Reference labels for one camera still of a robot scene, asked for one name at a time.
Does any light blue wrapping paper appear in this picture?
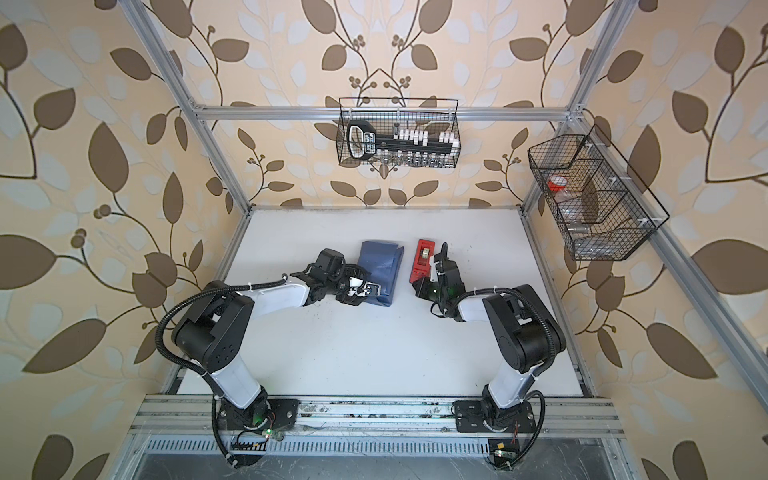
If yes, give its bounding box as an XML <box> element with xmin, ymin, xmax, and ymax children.
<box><xmin>358</xmin><ymin>240</ymin><xmax>404</xmax><ymax>307</ymax></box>

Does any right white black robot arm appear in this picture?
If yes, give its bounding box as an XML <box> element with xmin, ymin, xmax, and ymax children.
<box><xmin>410</xmin><ymin>240</ymin><xmax>566</xmax><ymax>432</ymax></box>

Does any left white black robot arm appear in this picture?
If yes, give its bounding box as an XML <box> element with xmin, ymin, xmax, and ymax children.
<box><xmin>154</xmin><ymin>249</ymin><xmax>382</xmax><ymax>431</ymax></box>

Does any red tape dispenser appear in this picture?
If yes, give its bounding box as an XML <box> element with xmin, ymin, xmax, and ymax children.
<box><xmin>409</xmin><ymin>239</ymin><xmax>435</xmax><ymax>284</ymax></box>

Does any black socket wrench set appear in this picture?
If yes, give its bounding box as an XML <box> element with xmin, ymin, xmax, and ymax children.
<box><xmin>340</xmin><ymin>120</ymin><xmax>461</xmax><ymax>162</ymax></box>

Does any red capped clear container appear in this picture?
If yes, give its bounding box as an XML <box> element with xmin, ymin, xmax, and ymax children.
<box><xmin>546</xmin><ymin>175</ymin><xmax>568</xmax><ymax>194</ymax></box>

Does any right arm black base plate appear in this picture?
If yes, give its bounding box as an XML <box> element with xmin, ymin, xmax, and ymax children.
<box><xmin>451</xmin><ymin>399</ymin><xmax>536</xmax><ymax>434</ymax></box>

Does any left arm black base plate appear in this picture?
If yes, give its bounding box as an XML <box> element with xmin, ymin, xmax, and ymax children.
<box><xmin>216</xmin><ymin>397</ymin><xmax>300</xmax><ymax>432</ymax></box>

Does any black wire basket back wall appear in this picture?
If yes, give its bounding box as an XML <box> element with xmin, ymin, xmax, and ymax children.
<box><xmin>335</xmin><ymin>95</ymin><xmax>462</xmax><ymax>169</ymax></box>

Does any black wire basket wall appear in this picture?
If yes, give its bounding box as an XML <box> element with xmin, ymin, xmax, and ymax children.
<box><xmin>527</xmin><ymin>125</ymin><xmax>670</xmax><ymax>261</ymax></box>
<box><xmin>335</xmin><ymin>95</ymin><xmax>462</xmax><ymax>169</ymax></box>

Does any black wire basket right wall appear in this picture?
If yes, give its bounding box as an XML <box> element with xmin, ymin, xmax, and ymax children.
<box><xmin>527</xmin><ymin>125</ymin><xmax>670</xmax><ymax>261</ymax></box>

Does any aluminium front rail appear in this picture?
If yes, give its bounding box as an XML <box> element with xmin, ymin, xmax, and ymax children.
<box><xmin>129</xmin><ymin>394</ymin><xmax>626</xmax><ymax>439</ymax></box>

